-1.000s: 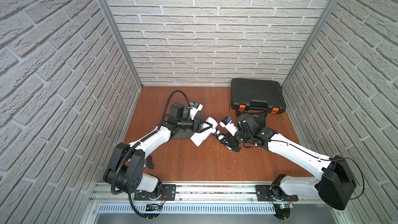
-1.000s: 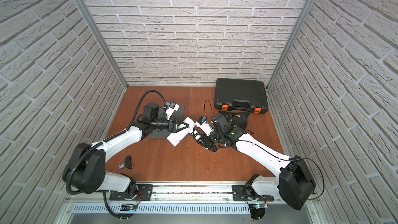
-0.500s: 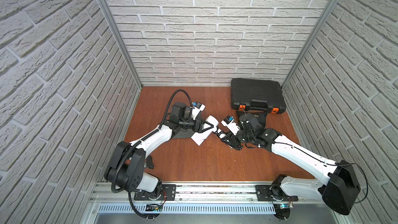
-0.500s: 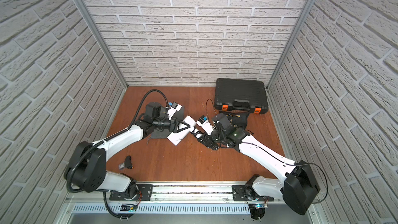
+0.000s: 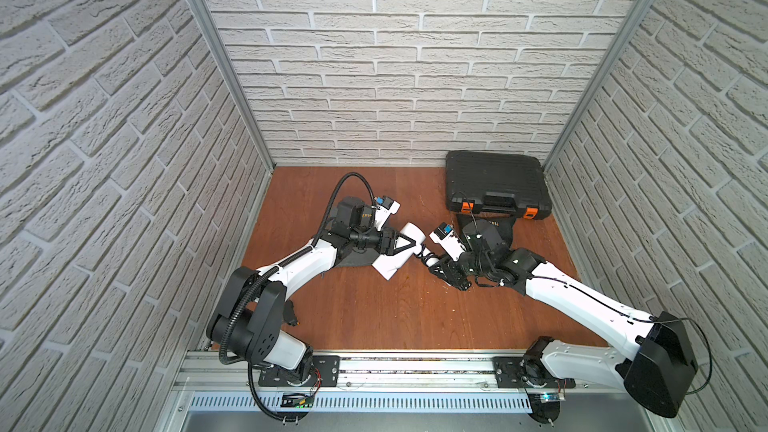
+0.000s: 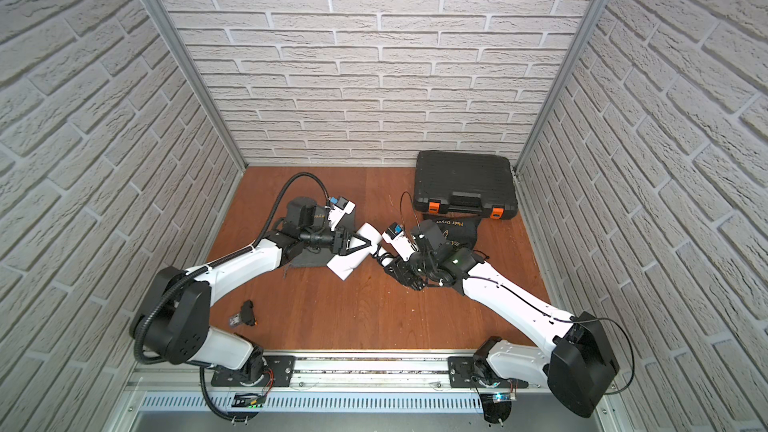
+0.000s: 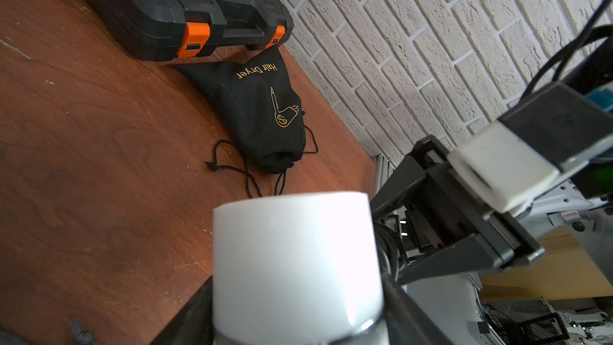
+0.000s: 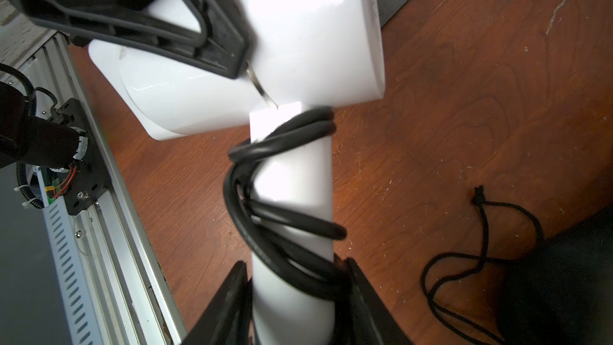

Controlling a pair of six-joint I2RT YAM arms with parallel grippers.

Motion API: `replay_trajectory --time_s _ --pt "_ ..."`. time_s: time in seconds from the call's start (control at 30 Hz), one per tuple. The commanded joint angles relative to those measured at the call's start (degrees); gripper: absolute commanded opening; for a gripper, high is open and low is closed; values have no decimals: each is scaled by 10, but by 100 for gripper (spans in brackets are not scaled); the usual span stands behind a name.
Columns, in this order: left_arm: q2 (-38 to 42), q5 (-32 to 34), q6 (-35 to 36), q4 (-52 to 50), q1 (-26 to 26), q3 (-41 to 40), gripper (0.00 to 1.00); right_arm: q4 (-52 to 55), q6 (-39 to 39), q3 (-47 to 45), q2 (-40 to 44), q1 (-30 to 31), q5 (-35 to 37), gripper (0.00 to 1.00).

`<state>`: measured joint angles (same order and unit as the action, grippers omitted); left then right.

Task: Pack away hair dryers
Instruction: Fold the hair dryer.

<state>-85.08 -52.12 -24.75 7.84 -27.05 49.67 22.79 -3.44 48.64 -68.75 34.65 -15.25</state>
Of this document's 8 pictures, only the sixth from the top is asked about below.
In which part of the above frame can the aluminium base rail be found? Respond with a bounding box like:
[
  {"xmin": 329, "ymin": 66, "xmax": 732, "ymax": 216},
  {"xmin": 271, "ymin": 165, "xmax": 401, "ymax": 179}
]
[{"xmin": 127, "ymin": 343, "xmax": 551, "ymax": 414}]

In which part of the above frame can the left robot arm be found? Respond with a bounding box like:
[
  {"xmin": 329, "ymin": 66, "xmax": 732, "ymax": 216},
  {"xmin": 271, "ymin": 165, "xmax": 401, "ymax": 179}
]
[{"xmin": 129, "ymin": 173, "xmax": 357, "ymax": 386}]

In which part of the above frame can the small black adapter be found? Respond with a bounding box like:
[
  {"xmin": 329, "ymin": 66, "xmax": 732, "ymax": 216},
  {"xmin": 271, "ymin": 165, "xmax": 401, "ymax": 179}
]
[{"xmin": 228, "ymin": 300, "xmax": 257, "ymax": 328}]

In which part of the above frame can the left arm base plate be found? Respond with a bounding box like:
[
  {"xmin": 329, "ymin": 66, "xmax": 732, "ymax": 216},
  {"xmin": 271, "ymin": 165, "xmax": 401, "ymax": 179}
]
[{"xmin": 211, "ymin": 354, "xmax": 296, "ymax": 388}]

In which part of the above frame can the grey drawstring bag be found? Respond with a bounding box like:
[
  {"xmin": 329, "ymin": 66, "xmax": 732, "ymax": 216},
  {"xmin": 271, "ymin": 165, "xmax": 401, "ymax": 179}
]
[{"xmin": 284, "ymin": 203, "xmax": 356, "ymax": 268}]

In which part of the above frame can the black plastic tool case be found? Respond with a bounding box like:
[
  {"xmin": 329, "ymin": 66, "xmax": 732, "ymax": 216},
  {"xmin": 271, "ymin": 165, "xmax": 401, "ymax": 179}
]
[{"xmin": 412, "ymin": 150, "xmax": 518, "ymax": 220}]

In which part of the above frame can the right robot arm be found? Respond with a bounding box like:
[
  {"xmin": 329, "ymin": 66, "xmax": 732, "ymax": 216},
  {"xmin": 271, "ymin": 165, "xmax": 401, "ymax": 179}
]
[{"xmin": 381, "ymin": 220, "xmax": 620, "ymax": 418}]

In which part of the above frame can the white hair dryer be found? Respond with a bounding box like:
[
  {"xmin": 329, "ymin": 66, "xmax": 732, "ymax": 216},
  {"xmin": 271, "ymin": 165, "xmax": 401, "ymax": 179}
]
[{"xmin": 327, "ymin": 223, "xmax": 392, "ymax": 280}]

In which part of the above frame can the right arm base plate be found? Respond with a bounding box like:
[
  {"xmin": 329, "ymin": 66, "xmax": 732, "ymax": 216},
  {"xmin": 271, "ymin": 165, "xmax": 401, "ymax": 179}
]
[{"xmin": 447, "ymin": 356, "xmax": 529, "ymax": 389}]

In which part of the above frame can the black drawstring bag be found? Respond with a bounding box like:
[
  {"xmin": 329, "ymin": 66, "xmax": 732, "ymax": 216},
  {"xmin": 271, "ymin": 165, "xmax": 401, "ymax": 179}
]
[{"xmin": 423, "ymin": 214, "xmax": 482, "ymax": 249}]

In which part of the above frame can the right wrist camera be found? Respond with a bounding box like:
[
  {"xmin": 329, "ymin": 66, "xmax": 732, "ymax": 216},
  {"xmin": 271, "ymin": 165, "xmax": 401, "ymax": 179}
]
[{"xmin": 382, "ymin": 222, "xmax": 417, "ymax": 262}]

